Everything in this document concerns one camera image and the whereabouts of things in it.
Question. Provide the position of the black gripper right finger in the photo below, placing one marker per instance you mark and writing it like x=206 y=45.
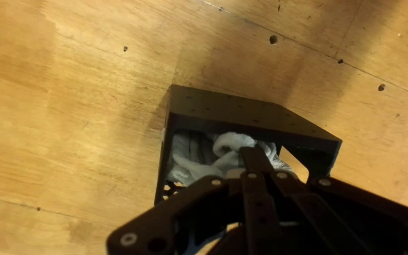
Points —
x=355 y=208

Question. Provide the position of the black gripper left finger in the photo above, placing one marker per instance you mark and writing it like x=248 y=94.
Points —
x=166 y=213

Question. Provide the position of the white terry cloth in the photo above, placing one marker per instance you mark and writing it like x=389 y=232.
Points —
x=199 y=157

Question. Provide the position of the black perforated metal box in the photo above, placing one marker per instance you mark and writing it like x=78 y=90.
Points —
x=233 y=111

